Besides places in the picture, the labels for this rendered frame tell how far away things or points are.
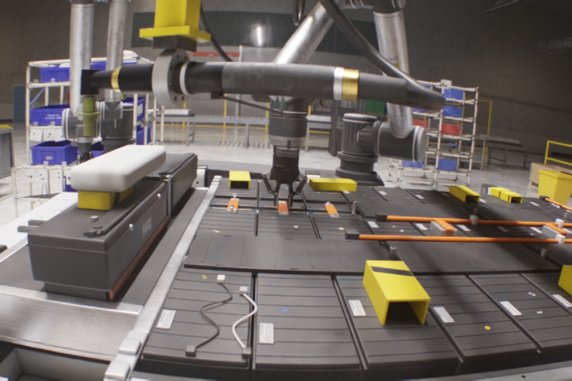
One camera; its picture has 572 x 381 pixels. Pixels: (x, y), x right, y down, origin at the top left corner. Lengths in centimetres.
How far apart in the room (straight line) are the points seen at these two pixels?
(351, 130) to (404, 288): 171
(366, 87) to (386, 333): 34
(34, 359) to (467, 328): 79
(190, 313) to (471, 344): 42
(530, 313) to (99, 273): 72
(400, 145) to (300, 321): 168
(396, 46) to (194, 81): 143
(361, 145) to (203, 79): 176
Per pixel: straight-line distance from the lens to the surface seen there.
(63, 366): 85
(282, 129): 113
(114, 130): 263
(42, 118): 390
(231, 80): 56
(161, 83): 58
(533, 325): 73
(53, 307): 71
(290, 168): 119
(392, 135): 221
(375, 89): 54
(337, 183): 147
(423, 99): 59
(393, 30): 188
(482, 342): 64
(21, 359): 90
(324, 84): 53
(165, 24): 61
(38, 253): 70
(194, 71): 58
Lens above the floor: 131
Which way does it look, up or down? 14 degrees down
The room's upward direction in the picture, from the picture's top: 3 degrees clockwise
